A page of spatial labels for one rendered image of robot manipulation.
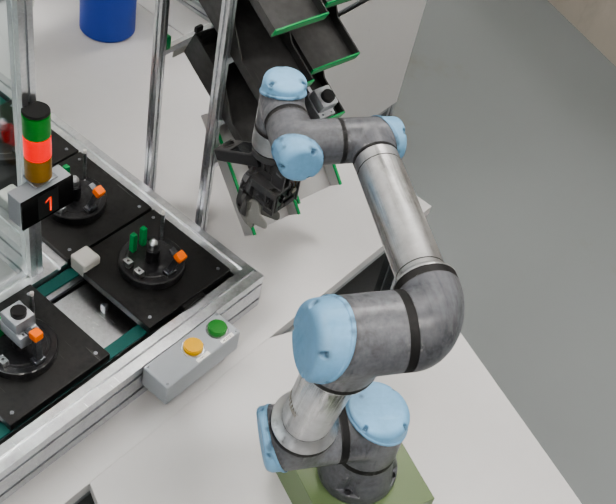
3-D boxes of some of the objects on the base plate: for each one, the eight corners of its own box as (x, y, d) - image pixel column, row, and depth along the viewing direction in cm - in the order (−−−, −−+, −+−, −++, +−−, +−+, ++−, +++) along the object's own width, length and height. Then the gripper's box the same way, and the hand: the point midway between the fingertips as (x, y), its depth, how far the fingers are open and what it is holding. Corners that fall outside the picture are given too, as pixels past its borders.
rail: (258, 304, 224) (264, 272, 216) (-89, 571, 171) (-97, 542, 163) (240, 290, 226) (246, 258, 218) (-108, 550, 172) (-117, 520, 165)
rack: (299, 182, 253) (364, -111, 195) (198, 252, 231) (238, -55, 173) (239, 139, 260) (285, -156, 202) (136, 203, 239) (154, -108, 181)
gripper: (277, 173, 169) (260, 256, 185) (310, 150, 175) (292, 233, 190) (240, 146, 172) (227, 230, 188) (274, 125, 178) (259, 208, 193)
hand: (249, 219), depth 189 cm, fingers closed
